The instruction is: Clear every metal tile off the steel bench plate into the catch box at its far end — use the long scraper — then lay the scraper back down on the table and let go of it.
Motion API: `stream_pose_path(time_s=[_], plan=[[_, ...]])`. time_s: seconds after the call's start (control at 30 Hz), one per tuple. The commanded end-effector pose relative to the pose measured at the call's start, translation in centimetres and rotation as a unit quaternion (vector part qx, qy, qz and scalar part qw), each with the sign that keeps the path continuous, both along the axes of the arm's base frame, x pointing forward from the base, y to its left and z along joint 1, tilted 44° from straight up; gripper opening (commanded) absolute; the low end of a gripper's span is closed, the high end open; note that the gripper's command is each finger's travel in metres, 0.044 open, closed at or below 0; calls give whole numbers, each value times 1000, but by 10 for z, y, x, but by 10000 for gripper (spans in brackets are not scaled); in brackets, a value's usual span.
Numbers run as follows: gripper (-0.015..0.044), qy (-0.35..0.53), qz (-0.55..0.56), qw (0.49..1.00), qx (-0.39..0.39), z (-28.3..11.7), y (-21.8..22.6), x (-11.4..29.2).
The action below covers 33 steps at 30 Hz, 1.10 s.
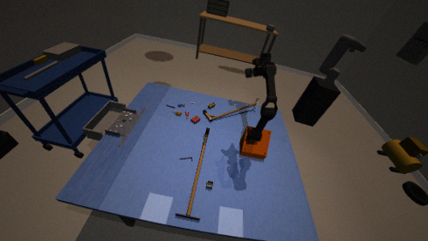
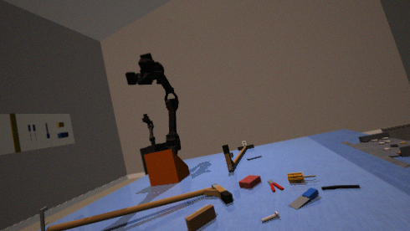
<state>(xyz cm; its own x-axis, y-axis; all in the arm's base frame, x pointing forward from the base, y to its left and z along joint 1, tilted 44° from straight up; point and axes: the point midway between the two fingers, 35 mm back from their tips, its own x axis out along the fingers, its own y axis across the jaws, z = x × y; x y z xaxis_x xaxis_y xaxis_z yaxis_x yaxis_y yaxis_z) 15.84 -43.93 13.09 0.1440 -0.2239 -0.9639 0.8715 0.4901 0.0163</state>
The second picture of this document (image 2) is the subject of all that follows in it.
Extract red-handled pliers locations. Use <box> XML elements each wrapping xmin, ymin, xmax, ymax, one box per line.
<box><xmin>267</xmin><ymin>179</ymin><xmax>284</xmax><ymax>192</ymax></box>

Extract scraper with blue handle and grey blade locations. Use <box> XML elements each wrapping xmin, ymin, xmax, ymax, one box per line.
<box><xmin>289</xmin><ymin>188</ymin><xmax>319</xmax><ymax>209</ymax></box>

